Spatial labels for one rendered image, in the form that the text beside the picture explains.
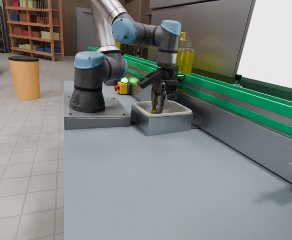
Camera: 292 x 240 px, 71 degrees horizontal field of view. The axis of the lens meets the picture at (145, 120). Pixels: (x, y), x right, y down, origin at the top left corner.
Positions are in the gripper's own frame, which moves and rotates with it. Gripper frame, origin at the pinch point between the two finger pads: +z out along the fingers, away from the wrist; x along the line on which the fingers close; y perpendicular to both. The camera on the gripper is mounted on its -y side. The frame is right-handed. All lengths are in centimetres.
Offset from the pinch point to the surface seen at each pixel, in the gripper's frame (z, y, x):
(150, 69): -12.6, 11.8, 32.0
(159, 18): -43, 39, 78
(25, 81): 53, -70, 294
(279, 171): 5.6, 21.9, -43.1
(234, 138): 3.2, 21.3, -24.7
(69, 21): -66, 78, 1019
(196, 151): 7.6, 5.8, -22.9
